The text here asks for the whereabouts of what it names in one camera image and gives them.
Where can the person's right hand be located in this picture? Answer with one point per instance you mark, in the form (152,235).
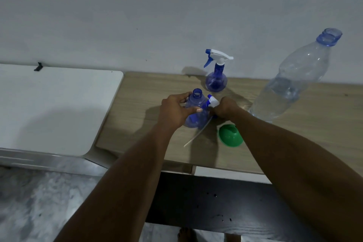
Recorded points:
(228,108)

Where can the black wall clip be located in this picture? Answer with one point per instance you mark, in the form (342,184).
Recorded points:
(38,66)

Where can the person's foot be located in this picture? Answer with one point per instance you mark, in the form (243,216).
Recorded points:
(232,238)
(187,235)

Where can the person's left forearm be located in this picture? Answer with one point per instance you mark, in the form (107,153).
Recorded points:
(124,188)

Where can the clear plastic water bottle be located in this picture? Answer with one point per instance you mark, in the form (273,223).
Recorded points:
(295,74)

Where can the person's right forearm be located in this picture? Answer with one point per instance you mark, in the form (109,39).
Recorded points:
(306,173)

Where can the white blue trigger spray head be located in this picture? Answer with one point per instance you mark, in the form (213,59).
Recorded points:
(213,102)
(221,55)

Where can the white side table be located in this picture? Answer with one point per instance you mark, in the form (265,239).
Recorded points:
(56,103)

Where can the person's left hand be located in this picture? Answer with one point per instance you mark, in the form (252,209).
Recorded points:
(170,114)

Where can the person's left foot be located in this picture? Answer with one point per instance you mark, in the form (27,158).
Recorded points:
(187,235)

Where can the person's right foot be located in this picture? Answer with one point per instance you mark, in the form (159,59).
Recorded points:
(232,238)

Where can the black wooden board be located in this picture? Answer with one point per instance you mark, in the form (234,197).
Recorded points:
(221,202)

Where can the green plastic funnel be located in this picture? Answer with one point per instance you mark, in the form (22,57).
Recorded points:
(228,137)

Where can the wooden table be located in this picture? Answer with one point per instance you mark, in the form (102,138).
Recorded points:
(312,114)

